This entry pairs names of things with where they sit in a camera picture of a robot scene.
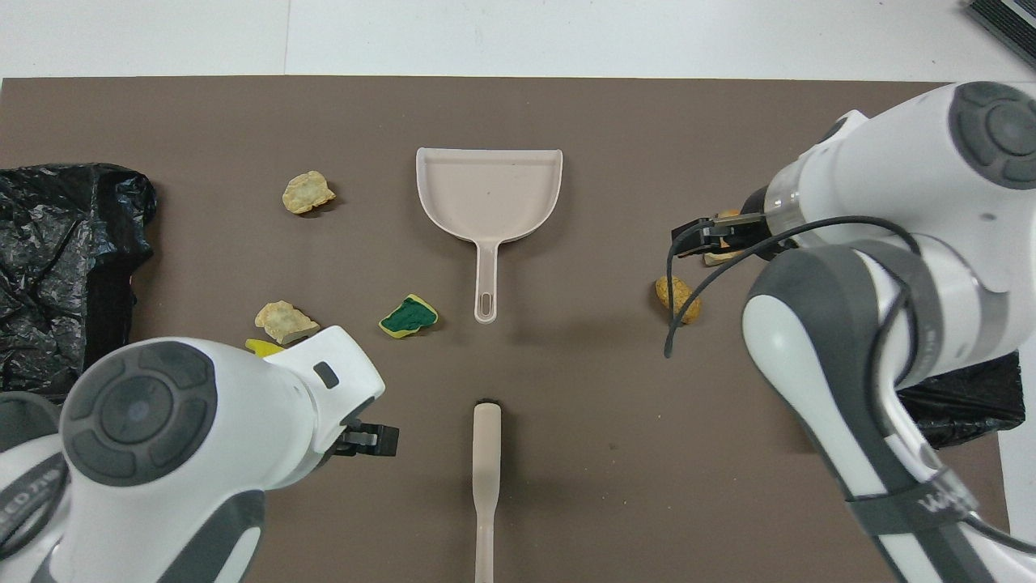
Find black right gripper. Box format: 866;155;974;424
670;188;779;262

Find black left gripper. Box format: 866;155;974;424
330;424;400;459

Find beige hand brush black bristles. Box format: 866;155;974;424
472;399;503;583

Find green and yellow sponge piece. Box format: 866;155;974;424
378;293;440;339

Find beige toy bread piece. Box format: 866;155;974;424
254;300;321;344
282;171;337;215

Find beige plastic dustpan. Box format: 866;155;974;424
416;147;564;325

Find black bag lined bin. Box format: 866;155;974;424
894;350;1026;450
0;164;156;404

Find orange striped toy croissant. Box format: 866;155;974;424
703;209;749;268

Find brown toy nugget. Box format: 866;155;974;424
655;275;703;326

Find brown table mat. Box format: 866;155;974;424
0;77;1014;583

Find dark ribbed grille object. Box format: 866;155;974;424
965;0;1036;70

